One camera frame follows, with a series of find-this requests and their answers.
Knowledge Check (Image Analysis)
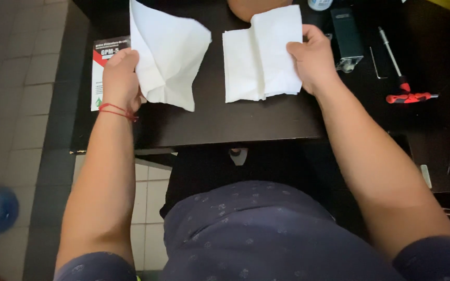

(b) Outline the person's left hand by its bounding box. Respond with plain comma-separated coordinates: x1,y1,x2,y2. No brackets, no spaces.
102,48,147,114

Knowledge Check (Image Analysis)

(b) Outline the person's right hand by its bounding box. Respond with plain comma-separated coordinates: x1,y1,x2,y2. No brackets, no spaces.
286,24,343,98

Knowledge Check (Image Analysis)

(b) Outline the white paper napkin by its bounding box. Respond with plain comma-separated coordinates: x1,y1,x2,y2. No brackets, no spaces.
129,0,212,112
222,5,304,104

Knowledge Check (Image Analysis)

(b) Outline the black white red product packet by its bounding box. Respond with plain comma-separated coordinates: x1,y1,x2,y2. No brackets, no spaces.
90,36,132,112

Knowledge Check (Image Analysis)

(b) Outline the tan round object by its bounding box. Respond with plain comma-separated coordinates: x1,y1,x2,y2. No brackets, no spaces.
227,0,294,23

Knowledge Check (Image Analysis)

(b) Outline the small white grey object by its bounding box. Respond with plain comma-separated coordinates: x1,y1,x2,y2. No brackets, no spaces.
229,148,248,166

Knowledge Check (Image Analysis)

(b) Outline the white bottle with blue label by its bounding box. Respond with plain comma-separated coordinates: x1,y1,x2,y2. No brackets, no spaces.
307,0,334,11

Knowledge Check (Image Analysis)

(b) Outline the dark green rectangular box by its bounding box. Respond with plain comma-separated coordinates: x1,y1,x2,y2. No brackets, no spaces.
330,7,365,73

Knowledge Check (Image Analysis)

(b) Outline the navy patterned shirt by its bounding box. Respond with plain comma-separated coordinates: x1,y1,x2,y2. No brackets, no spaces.
53,180,450,281

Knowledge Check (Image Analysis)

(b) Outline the small metal hex key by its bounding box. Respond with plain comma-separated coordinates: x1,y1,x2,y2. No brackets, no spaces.
369,46,388,80

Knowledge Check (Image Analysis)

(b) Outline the red thread bracelet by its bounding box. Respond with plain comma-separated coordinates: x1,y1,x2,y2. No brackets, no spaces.
98,103,139,122

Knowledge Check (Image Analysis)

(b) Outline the red handled T screwdriver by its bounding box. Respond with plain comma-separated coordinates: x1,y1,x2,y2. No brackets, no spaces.
378,27,440,104

